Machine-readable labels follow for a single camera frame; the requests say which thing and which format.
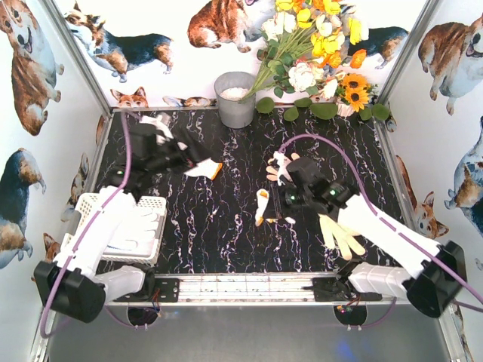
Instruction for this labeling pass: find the white glove orange trim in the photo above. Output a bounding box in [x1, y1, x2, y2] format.
[254, 188, 297, 227]

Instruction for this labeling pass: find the white glove orange cuff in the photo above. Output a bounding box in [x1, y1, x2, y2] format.
[184, 158, 223, 180]

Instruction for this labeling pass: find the blue dotted white glove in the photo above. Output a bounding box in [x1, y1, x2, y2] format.
[105, 209, 160, 256]

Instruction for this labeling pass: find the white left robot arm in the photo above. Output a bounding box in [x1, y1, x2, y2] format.
[34, 124, 211, 323]

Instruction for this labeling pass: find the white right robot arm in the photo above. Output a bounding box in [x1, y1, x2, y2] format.
[263, 152, 467, 318]

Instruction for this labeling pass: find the white plastic storage basket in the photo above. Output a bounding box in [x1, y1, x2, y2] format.
[60, 192, 168, 264]

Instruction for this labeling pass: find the cream glove far right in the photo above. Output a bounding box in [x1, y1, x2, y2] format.
[266, 152, 300, 185]

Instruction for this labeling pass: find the cream glove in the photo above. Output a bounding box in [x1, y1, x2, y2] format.
[266, 152, 300, 185]
[318, 214, 366, 261]

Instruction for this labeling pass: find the cream glove near right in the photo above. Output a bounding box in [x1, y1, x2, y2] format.
[318, 214, 366, 261]

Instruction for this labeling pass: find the grey metal bucket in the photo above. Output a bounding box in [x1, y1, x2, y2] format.
[214, 72, 256, 129]

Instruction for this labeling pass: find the large green moss stone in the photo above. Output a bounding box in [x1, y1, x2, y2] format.
[309, 103, 338, 120]

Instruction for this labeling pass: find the green moss stone far left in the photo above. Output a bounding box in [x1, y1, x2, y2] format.
[256, 97, 275, 114]

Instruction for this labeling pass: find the white sunflower pot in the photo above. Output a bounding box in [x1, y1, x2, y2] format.
[337, 103, 355, 118]

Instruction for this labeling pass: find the green moss stone right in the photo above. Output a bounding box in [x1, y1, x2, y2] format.
[371, 103, 390, 121]

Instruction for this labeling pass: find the sunflower bunch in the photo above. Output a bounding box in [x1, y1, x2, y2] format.
[336, 73, 377, 112]

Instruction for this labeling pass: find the artificial flower bouquet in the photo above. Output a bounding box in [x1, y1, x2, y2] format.
[245, 1, 369, 98]

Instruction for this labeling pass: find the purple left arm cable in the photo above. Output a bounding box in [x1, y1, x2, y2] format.
[39, 109, 143, 338]

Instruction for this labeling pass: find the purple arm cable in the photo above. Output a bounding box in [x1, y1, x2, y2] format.
[282, 133, 483, 329]
[39, 109, 143, 338]

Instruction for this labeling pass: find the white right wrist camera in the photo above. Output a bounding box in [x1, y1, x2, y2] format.
[267, 152, 292, 186]

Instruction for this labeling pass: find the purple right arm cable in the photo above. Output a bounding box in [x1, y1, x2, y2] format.
[282, 133, 483, 329]

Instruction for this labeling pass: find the aluminium front rail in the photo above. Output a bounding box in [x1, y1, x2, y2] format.
[105, 273, 382, 305]

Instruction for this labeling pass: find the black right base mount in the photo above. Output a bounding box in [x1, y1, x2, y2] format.
[302, 259, 383, 302]

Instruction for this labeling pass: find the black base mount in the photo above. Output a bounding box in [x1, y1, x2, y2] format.
[302, 259, 383, 302]
[115, 275, 180, 303]

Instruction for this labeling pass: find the aluminium frame rail right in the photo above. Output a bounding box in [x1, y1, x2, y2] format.
[373, 112, 429, 272]

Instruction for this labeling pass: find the aluminium frame post left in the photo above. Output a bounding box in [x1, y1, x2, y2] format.
[39, 0, 112, 115]

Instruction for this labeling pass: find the aluminium frame post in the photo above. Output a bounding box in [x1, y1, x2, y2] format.
[377, 0, 441, 106]
[39, 0, 112, 115]

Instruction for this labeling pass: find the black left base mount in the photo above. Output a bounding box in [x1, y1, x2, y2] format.
[115, 275, 180, 303]

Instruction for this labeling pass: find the aluminium frame post right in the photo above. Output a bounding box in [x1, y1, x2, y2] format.
[377, 0, 441, 106]

